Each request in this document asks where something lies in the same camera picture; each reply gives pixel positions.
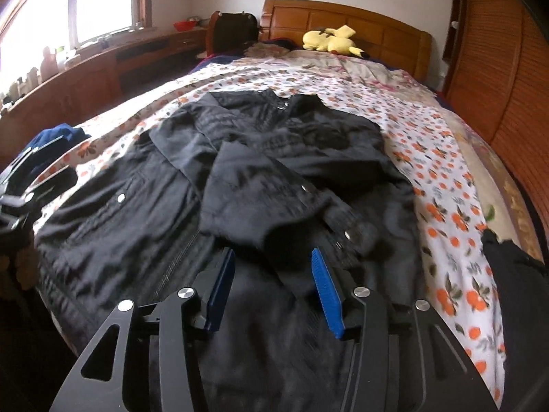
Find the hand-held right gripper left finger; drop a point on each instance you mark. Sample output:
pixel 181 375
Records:
pixel 218 292

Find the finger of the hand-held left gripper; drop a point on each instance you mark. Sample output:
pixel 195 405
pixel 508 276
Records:
pixel 51 186
pixel 36 154

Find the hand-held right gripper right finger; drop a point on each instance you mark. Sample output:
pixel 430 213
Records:
pixel 328 292

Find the black quilted jacket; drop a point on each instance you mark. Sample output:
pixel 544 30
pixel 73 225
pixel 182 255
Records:
pixel 257 171

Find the black pants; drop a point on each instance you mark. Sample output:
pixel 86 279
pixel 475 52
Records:
pixel 519 309

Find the person's left hand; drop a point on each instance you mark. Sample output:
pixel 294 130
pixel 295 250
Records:
pixel 28 268

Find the row of bottles and jars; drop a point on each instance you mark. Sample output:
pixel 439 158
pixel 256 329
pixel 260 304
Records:
pixel 25 83

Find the pink plastic jug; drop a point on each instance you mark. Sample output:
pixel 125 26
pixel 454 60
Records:
pixel 48 63

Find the wooden desk cabinet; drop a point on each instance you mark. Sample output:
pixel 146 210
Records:
pixel 94 77

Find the window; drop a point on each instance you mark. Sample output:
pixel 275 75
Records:
pixel 98 0

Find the orange fruit print bed sheet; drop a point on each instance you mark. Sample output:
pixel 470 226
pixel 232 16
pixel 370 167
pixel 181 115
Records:
pixel 429 158

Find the red bowl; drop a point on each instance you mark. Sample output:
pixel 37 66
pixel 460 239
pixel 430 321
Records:
pixel 185 25

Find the navy red-edged blanket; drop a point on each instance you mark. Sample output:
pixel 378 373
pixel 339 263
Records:
pixel 214 58

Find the wooden chair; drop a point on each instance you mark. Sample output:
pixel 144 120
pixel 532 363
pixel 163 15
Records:
pixel 213 30

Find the floral quilt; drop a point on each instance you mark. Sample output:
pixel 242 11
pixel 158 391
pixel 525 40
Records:
pixel 377 73

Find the black backpack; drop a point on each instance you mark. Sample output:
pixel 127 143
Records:
pixel 238 32

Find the yellow plush toy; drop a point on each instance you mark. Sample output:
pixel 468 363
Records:
pixel 330 43

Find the wooden headboard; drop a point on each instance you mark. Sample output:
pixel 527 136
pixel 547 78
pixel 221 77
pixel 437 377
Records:
pixel 386 30

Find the wooden slatted wardrobe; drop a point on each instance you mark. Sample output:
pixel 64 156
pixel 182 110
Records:
pixel 506 73

